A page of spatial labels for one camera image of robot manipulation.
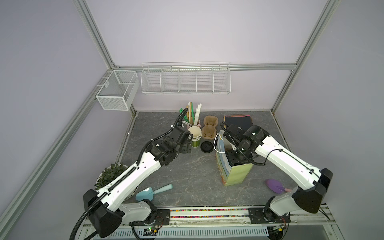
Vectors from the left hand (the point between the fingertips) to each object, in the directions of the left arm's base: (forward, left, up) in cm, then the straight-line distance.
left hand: (180, 143), depth 75 cm
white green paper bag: (-16, -23, -6) cm, 29 cm away
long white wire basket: (+46, -4, +7) cm, 47 cm away
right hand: (-10, -26, -4) cm, 29 cm away
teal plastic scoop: (-17, +20, -22) cm, 34 cm away
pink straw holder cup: (+23, -10, -14) cm, 29 cm away
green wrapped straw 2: (+30, -7, -7) cm, 31 cm away
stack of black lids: (+10, -15, -23) cm, 29 cm away
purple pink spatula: (-18, -52, -22) cm, 59 cm away
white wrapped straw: (+28, -10, -9) cm, 31 cm away
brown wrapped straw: (+29, -6, -8) cm, 31 cm away
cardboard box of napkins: (+28, -44, -19) cm, 56 cm away
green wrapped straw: (+27, 0, -3) cm, 27 cm away
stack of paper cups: (+13, -9, -11) cm, 19 cm away
